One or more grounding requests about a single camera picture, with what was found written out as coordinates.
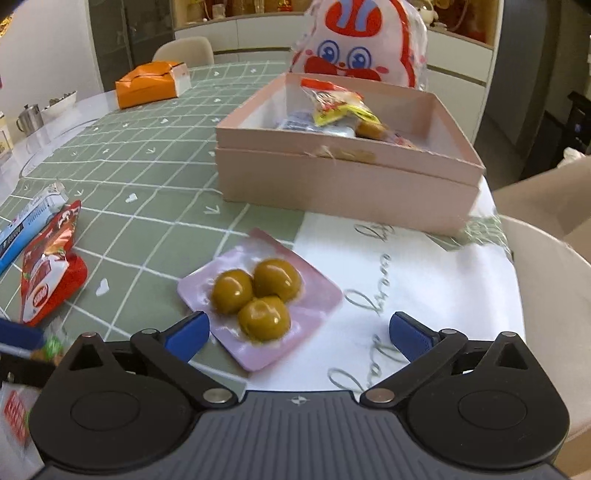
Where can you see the large red snack bag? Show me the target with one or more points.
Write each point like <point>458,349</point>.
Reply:
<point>51,271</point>

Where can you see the pastry snack in box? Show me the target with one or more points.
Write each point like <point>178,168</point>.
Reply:
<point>372,130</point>

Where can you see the blue white snack bag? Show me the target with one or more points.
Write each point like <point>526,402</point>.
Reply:
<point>30,222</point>

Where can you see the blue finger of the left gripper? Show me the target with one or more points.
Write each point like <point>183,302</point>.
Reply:
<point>18,339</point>

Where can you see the small red yellow snack pack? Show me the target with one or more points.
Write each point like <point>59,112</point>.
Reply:
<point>333,103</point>

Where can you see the green olives purple pack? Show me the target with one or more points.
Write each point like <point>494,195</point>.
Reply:
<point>262,299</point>

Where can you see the orange tissue box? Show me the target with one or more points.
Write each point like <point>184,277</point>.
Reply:
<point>152,82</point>

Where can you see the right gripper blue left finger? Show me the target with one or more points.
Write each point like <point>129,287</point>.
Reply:
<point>166,354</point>

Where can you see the beige dining chair left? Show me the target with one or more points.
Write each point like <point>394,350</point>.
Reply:
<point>193,51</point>

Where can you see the steel mug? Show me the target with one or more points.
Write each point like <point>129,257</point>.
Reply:
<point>30,120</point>

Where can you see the white bowl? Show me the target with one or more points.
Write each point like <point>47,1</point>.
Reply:
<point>58,106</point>

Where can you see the red white flat packet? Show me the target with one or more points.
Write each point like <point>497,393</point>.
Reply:
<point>19,456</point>

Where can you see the clear blue tile snack pack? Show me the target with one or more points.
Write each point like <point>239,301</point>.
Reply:
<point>302,121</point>

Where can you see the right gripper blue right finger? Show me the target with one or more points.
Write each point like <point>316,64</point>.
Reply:
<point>428,352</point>

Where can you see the red white bunny bag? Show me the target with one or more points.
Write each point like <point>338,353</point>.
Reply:
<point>378,40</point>

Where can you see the cream covered chair right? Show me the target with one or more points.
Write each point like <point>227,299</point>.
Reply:
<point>547,222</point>

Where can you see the green grid tablecloth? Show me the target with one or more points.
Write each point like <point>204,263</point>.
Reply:
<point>152,213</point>

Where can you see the pink open gift box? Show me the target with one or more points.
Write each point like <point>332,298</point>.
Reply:
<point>430,183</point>

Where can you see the wooden display cabinet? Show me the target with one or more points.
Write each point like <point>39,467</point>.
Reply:
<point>459,69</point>

